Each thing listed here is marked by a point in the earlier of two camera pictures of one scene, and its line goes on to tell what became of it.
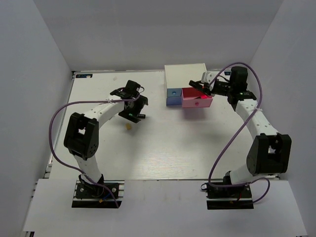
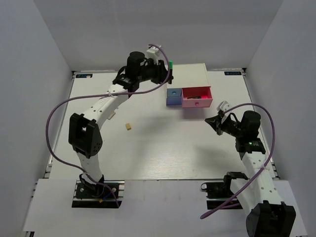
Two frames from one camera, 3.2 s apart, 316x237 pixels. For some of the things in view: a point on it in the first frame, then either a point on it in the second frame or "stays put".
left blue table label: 83,75 stays put
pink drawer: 188,95 stays put
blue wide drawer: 174,100 stays put
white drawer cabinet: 179,76 stays put
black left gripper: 140,101 -> 161,71
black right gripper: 207,91 -> 213,121
